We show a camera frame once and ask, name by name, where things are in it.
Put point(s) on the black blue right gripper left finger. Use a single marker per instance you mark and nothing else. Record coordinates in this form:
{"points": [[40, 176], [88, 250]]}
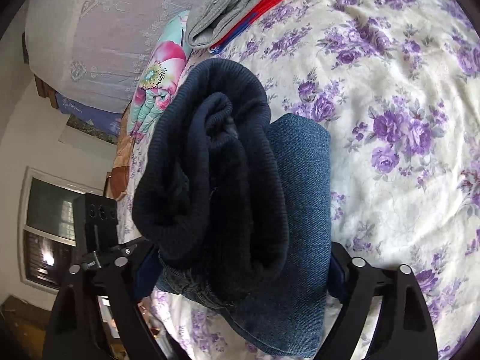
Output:
{"points": [[75, 329]]}

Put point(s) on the white framed window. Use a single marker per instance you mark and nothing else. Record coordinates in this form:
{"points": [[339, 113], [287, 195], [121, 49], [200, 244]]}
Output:
{"points": [[46, 236]]}

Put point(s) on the pale lilac pillow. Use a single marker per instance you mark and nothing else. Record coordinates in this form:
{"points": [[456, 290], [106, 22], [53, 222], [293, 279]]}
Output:
{"points": [[93, 51]]}

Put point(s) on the dark navy knit garment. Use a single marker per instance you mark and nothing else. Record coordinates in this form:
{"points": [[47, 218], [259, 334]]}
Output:
{"points": [[211, 196]]}

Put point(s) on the red blue folded garment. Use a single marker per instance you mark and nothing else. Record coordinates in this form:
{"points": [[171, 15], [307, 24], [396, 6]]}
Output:
{"points": [[258, 10]]}

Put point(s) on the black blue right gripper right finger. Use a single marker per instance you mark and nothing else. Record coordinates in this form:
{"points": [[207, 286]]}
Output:
{"points": [[404, 329]]}

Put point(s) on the grey folded garment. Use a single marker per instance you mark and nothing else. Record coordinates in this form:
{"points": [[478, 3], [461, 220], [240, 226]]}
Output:
{"points": [[211, 20]]}

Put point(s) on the brown wooden bed frame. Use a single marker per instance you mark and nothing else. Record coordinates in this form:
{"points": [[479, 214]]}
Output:
{"points": [[120, 157]]}

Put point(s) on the purple floral bedspread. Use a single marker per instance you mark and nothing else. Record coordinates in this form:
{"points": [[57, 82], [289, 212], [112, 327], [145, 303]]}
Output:
{"points": [[396, 85]]}

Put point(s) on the colourful floral folded quilt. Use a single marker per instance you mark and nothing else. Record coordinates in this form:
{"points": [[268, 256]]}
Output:
{"points": [[160, 79]]}

